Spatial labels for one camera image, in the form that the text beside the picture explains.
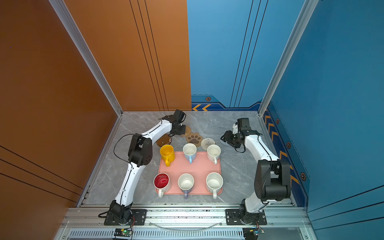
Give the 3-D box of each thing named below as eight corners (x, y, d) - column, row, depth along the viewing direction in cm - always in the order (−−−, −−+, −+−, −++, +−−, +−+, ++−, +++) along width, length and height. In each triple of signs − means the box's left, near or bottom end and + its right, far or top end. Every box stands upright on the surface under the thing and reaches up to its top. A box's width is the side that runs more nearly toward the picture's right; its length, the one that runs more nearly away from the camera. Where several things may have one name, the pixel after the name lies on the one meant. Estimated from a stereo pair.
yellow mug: (160, 168, 91) (157, 161, 84) (163, 151, 98) (160, 144, 91) (173, 167, 91) (171, 161, 84) (175, 151, 98) (173, 144, 91)
